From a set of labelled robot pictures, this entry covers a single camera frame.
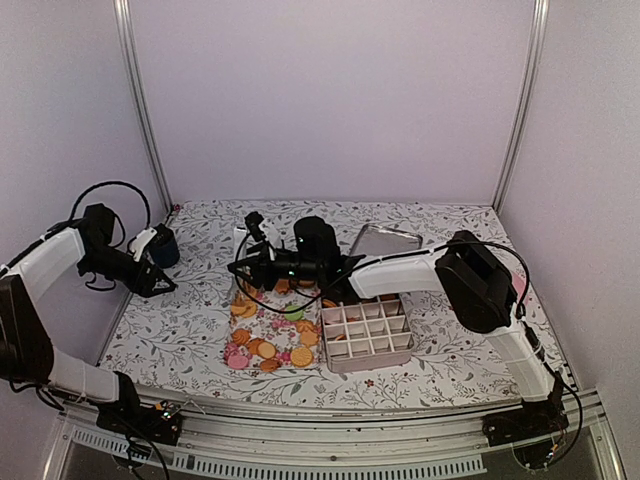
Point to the floral cookie tray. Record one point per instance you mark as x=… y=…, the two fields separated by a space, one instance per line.
x=275 y=342

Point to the dark blue cup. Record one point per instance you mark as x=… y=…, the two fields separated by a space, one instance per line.
x=163 y=247

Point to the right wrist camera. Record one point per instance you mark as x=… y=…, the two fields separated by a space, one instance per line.
x=257 y=235

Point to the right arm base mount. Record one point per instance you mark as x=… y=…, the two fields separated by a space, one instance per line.
x=534 y=431

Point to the floral tablecloth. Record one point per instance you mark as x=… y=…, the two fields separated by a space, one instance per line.
x=178 y=341

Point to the metal tin lid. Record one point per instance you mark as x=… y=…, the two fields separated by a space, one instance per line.
x=373 y=240

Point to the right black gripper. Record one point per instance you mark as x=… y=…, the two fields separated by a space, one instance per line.
x=259 y=266

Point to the metal serving tongs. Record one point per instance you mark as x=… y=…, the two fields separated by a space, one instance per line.
x=244 y=303

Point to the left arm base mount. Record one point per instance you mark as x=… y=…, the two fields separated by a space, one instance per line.
x=160 y=422

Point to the pink plate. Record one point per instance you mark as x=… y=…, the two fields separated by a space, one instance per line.
x=518 y=283

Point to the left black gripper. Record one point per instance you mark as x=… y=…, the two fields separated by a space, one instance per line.
x=155 y=274

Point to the swirl orange cookie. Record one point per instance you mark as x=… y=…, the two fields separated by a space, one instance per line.
x=241 y=337

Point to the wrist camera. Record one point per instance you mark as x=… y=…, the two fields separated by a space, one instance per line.
x=257 y=235
x=140 y=243

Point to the metal divided cookie tin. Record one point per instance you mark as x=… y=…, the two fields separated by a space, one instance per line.
x=368 y=335

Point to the right aluminium frame post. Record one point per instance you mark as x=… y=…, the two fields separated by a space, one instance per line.
x=531 y=67

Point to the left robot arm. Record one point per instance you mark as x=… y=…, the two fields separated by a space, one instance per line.
x=30 y=355

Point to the aluminium frame post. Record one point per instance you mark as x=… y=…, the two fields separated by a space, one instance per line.
x=531 y=67
x=125 y=29

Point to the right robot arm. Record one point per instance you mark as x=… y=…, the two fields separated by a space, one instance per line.
x=477 y=284

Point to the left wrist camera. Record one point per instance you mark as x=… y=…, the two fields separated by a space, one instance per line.
x=140 y=243

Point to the left aluminium frame post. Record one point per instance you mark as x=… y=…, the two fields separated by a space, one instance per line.
x=125 y=29

